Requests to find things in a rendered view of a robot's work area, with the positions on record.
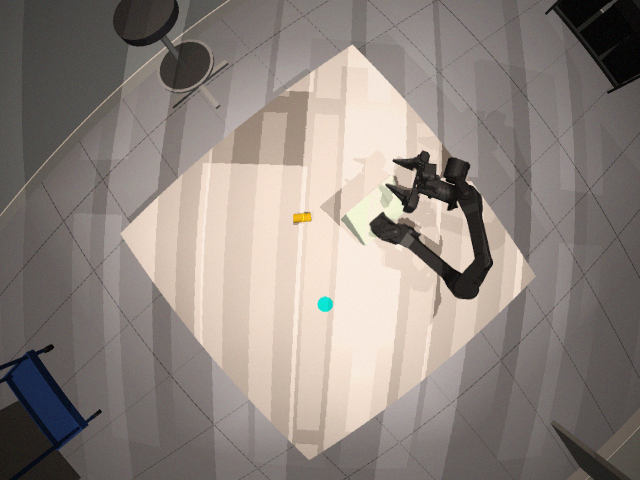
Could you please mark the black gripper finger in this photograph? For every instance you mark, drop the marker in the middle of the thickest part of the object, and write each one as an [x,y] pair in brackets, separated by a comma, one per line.
[407,163]
[403,195]

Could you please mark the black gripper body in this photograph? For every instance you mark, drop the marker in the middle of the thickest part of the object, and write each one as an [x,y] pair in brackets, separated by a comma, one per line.
[411,204]

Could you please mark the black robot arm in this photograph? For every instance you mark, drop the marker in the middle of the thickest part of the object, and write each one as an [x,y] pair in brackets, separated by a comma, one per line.
[466,285]

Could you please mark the cyan circle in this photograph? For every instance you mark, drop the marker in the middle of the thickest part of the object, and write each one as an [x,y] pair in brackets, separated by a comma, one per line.
[325,304]

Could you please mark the yellow cylinder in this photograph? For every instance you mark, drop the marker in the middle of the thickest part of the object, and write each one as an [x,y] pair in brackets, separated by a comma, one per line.
[303,217]

